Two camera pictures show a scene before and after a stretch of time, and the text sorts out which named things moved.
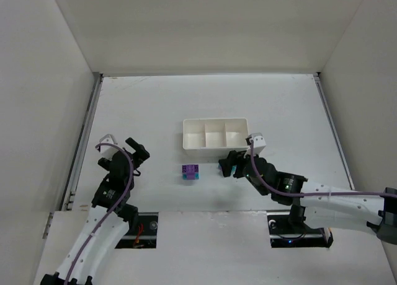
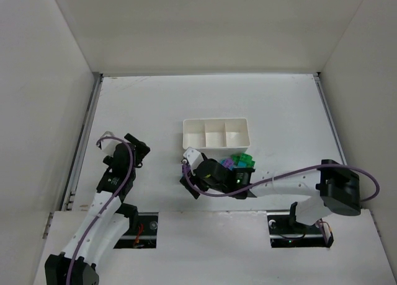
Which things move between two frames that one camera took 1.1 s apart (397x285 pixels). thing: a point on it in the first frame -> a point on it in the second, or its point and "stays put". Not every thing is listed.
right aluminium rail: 323,94 stays put
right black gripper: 237,165 -> 192,179
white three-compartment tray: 214,137 stays put
